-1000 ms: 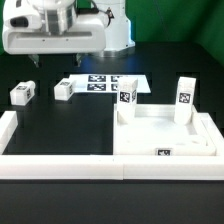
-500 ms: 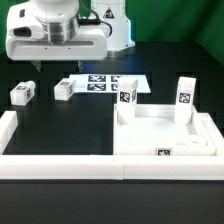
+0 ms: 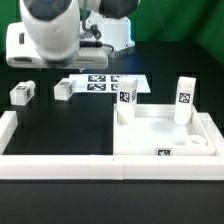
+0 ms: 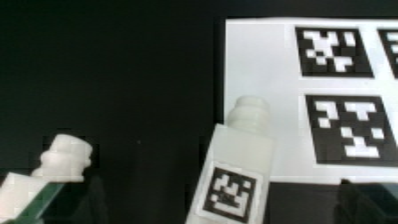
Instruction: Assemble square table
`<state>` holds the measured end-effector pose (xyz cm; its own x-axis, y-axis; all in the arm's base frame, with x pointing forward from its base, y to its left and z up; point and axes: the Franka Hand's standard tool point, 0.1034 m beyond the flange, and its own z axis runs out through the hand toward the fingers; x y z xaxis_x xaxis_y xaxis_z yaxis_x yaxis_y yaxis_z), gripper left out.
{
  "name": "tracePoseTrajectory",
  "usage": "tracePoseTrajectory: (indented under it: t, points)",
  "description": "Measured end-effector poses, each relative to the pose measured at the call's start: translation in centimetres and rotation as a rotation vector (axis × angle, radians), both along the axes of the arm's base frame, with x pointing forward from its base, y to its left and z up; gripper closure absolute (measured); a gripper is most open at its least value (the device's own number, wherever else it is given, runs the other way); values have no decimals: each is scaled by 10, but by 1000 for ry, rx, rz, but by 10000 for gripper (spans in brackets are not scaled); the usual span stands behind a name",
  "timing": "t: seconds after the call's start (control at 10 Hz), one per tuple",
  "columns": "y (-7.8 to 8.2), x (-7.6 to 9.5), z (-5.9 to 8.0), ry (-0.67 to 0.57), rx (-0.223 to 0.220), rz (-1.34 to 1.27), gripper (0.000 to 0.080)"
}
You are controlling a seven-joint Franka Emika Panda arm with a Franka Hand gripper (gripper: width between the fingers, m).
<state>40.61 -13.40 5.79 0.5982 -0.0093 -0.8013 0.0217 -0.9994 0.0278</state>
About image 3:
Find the white U-shaped obstacle fence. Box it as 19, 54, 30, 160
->
0, 113, 224, 180

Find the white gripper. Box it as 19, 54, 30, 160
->
6, 22, 109, 69

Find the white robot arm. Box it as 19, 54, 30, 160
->
6, 0, 141, 69

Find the white square table top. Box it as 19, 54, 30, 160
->
113, 104, 217, 156

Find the white marker base plate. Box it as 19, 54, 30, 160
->
69, 74, 151, 93

